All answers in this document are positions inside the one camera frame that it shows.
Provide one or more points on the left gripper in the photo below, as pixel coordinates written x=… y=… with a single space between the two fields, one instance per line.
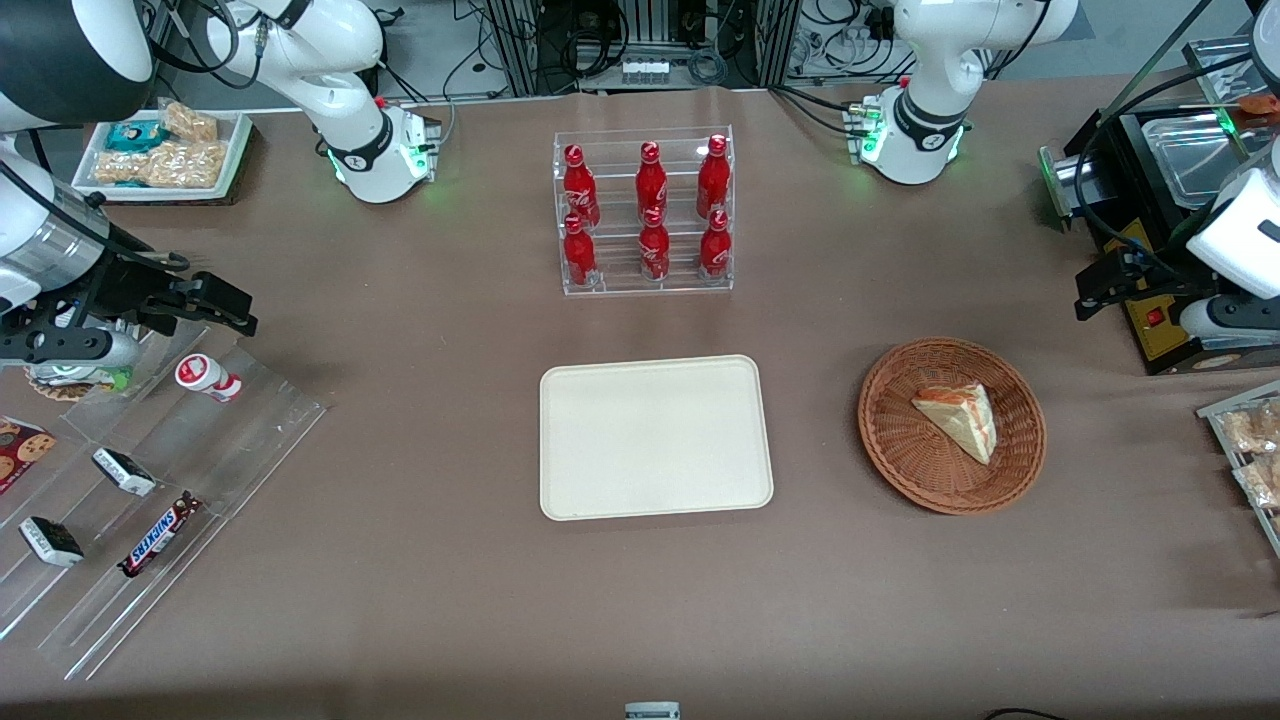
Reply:
x=1147 y=279

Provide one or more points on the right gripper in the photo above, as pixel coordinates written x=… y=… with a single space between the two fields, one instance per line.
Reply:
x=122 y=287

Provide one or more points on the triangle sandwich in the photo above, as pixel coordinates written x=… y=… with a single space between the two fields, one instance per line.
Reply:
x=960 y=415

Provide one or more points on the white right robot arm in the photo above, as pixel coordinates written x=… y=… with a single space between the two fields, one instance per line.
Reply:
x=350 y=60

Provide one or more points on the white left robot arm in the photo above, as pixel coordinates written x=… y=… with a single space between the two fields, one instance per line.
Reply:
x=930 y=60

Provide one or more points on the white snack tray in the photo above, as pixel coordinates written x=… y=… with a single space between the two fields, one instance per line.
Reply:
x=238 y=150

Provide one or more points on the grey tray of pastry bags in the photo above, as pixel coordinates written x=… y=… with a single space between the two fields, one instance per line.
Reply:
x=1215 y=420

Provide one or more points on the brown wicker basket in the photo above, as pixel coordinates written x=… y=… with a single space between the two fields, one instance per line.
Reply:
x=900 y=445

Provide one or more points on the beige plastic tray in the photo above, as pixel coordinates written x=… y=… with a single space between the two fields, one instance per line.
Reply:
x=650 y=440

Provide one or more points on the white red yogurt bottle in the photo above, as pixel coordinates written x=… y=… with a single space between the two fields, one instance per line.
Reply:
x=205 y=376

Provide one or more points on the black food warmer appliance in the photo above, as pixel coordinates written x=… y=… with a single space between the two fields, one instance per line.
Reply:
x=1160 y=335

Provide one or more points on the clear acrylic stepped display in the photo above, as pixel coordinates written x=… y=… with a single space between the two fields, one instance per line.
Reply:
x=250 y=440

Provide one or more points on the large clear bag of snacks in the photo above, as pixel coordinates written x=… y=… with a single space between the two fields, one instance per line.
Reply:
x=180 y=165

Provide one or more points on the clear plastic food container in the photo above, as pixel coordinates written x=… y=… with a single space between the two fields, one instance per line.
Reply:
x=1195 y=160

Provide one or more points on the green white packaged item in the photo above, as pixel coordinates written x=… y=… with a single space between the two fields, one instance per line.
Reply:
x=75 y=378

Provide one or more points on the small clear bag of snacks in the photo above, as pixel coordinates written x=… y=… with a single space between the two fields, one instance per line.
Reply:
x=190 y=122

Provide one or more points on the teal snack package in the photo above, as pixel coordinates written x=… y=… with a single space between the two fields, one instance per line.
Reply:
x=135 y=135

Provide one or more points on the black white snack bar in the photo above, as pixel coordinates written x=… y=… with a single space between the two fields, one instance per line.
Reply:
x=125 y=472
x=50 y=541

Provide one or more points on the clear bag of pastry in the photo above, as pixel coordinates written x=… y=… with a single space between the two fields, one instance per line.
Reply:
x=1255 y=428
x=1262 y=482

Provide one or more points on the dark metal rod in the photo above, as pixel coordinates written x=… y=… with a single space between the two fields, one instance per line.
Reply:
x=1160 y=58

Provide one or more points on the brown Snickers bar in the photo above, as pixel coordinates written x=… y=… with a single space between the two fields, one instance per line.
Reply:
x=158 y=535

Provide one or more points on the orange fried food piece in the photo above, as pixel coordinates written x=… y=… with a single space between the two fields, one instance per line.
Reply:
x=1260 y=102

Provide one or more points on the red cookie package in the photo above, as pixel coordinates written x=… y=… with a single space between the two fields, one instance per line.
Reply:
x=25 y=452

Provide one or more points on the clear glass shelf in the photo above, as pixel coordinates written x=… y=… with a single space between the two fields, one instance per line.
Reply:
x=1215 y=65

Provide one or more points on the red cola bottle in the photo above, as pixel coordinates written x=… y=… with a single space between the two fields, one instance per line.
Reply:
x=578 y=258
x=651 y=180
x=715 y=250
x=654 y=252
x=580 y=185
x=713 y=175

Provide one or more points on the clear acrylic bottle rack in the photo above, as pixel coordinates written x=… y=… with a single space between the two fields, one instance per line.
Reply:
x=618 y=288

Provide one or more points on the black equipment rack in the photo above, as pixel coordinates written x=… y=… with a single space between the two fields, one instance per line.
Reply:
x=570 y=40

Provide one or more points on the white power strip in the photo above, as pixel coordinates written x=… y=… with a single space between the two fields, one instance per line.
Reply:
x=645 y=71

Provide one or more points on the white grey device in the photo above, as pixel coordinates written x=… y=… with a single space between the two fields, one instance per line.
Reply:
x=652 y=711

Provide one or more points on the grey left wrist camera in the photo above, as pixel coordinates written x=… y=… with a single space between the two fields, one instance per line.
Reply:
x=1230 y=322

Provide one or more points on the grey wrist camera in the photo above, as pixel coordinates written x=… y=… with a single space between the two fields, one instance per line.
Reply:
x=1230 y=322
x=90 y=346

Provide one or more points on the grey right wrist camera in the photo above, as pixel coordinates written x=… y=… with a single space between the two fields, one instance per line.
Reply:
x=90 y=346

